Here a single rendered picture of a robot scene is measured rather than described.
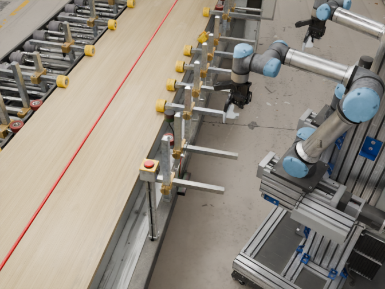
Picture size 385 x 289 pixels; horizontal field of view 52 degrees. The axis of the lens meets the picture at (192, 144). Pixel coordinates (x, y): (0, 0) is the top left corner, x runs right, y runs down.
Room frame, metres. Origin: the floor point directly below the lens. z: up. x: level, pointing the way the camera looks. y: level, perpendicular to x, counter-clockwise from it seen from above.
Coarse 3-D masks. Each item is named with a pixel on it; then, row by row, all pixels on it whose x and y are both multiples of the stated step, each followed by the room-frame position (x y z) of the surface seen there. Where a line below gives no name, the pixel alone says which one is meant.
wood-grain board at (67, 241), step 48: (144, 0) 3.82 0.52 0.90; (192, 0) 3.86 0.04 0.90; (96, 48) 2.82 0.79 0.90; (96, 96) 2.16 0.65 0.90; (144, 96) 2.18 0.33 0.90; (48, 144) 1.67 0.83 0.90; (96, 144) 1.68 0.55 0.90; (144, 144) 1.69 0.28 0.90; (0, 192) 1.30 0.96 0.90; (96, 192) 1.32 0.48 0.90; (0, 240) 1.02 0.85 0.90; (48, 240) 1.02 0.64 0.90; (96, 240) 1.03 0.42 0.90; (0, 288) 0.79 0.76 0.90; (48, 288) 0.80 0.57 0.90
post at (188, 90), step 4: (188, 88) 1.93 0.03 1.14; (188, 92) 1.93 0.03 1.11; (188, 96) 1.93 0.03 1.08; (184, 100) 1.94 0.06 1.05; (188, 100) 1.93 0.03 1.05; (184, 104) 1.94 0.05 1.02; (188, 104) 1.93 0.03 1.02; (184, 108) 1.94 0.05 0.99; (188, 108) 1.93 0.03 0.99; (184, 120) 1.94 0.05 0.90; (188, 120) 1.93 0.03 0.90; (184, 124) 1.94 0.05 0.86; (188, 124) 1.93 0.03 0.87; (184, 128) 1.94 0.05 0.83; (188, 128) 1.93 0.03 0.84; (184, 132) 1.94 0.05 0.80; (188, 132) 1.93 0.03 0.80; (184, 136) 1.94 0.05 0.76; (188, 136) 1.93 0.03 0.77
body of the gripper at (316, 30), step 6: (312, 18) 2.11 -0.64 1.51; (318, 18) 2.09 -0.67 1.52; (312, 24) 2.12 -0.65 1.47; (318, 24) 2.11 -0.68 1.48; (324, 24) 2.10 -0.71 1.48; (312, 30) 2.10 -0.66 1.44; (318, 30) 2.08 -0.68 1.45; (324, 30) 2.13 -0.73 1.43; (312, 36) 2.10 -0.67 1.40; (318, 36) 2.09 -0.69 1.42
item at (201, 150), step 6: (186, 144) 1.75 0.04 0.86; (186, 150) 1.72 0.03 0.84; (192, 150) 1.71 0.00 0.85; (198, 150) 1.71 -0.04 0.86; (204, 150) 1.70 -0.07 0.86; (210, 150) 1.71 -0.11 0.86; (216, 150) 1.71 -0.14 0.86; (222, 150) 1.71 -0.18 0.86; (216, 156) 1.69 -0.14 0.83; (222, 156) 1.68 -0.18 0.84; (228, 156) 1.67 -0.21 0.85; (234, 156) 1.67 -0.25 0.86
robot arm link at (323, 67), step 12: (276, 48) 1.47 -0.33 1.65; (288, 48) 1.48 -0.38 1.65; (288, 60) 1.44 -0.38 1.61; (300, 60) 1.42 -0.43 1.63; (312, 60) 1.41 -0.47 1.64; (324, 60) 1.40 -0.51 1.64; (312, 72) 1.39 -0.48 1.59; (324, 72) 1.37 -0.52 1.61; (336, 72) 1.35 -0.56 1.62; (348, 72) 1.34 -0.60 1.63; (360, 72) 1.32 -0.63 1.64; (372, 72) 1.31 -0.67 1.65; (348, 84) 1.31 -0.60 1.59
